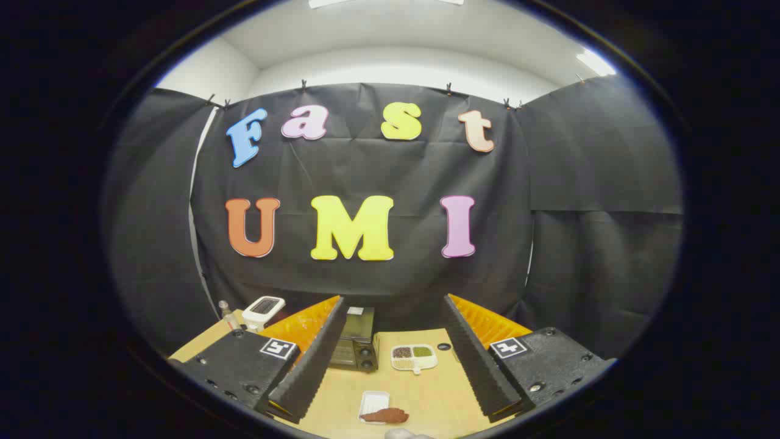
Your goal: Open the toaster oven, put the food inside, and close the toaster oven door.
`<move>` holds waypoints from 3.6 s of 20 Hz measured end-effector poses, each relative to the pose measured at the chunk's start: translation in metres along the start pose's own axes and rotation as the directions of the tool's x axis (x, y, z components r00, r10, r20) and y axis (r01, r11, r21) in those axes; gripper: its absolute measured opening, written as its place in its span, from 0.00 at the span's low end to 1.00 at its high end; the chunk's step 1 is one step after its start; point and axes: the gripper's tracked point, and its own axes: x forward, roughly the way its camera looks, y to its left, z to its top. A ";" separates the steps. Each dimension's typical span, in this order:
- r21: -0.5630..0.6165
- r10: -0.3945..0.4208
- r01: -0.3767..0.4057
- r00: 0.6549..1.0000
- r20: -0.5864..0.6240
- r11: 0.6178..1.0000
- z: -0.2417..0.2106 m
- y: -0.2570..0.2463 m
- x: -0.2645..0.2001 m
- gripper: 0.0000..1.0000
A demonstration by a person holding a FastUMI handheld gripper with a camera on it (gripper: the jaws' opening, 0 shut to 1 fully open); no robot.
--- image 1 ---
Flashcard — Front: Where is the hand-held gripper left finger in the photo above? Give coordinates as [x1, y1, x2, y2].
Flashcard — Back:
[180, 296, 348, 424]

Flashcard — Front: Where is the white pop-up toaster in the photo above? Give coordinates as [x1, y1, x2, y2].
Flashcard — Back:
[242, 296, 286, 333]

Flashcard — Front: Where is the black backdrop cloth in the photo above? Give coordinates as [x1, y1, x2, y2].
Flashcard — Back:
[105, 76, 684, 362]

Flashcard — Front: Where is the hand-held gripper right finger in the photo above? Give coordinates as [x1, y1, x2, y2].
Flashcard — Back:
[440, 293, 616, 423]

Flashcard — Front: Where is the white divided dish with beans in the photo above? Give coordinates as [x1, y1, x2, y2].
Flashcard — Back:
[391, 344, 439, 375]

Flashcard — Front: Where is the black toaster oven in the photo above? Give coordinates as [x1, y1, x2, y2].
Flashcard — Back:
[329, 307, 380, 373]

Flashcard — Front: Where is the white rectangular tray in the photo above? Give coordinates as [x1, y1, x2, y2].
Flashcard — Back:
[358, 390, 391, 424]

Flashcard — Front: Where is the brown cooked meat piece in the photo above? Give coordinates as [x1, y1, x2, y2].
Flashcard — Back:
[360, 408, 410, 425]

